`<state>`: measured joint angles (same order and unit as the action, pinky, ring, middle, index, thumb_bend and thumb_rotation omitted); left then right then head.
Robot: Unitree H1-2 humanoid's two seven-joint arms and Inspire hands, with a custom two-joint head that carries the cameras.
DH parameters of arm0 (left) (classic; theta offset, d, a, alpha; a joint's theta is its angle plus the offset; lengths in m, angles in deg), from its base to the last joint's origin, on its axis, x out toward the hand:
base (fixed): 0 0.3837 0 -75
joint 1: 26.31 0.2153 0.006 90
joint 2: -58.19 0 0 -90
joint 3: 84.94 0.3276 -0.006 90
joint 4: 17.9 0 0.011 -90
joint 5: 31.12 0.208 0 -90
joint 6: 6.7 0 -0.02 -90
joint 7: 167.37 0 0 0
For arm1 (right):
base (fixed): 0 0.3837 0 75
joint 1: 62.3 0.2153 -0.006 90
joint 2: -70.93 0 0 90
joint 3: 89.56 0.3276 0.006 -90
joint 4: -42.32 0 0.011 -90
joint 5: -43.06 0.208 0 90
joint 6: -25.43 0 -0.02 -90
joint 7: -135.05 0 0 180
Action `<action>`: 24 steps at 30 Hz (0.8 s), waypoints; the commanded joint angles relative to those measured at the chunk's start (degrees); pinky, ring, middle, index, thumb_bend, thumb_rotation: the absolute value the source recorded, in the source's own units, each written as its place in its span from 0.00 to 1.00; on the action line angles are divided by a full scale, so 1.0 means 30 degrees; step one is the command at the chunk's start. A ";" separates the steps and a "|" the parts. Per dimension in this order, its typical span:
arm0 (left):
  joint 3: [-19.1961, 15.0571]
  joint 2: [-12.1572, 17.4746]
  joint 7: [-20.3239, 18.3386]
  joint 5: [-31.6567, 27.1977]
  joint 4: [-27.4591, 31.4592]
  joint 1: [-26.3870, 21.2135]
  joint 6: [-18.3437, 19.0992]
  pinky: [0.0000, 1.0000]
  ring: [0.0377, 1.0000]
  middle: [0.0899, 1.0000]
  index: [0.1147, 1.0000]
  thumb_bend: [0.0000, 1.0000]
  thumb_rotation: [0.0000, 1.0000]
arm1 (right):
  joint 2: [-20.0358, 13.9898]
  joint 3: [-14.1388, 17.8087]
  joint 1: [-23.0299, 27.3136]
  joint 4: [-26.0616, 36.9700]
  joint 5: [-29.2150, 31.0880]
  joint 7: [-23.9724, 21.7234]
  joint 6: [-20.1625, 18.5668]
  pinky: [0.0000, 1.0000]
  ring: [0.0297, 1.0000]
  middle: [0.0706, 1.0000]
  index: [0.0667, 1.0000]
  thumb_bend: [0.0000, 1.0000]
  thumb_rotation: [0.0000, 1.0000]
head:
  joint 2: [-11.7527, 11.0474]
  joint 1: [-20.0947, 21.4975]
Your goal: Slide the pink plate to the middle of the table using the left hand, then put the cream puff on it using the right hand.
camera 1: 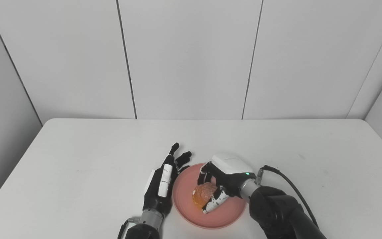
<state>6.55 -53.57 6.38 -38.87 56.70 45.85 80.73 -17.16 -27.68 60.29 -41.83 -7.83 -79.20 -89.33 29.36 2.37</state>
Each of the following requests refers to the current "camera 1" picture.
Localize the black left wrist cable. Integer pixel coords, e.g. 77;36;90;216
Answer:
117;217;141;239

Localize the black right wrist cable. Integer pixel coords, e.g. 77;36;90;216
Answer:
255;165;319;228

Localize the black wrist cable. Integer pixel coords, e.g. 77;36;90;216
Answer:
255;165;319;228
117;217;141;239

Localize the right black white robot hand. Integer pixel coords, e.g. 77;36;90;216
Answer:
197;153;257;215

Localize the pink round plate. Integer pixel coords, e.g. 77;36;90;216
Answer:
172;162;247;230

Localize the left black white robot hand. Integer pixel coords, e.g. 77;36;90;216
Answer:
142;142;192;217

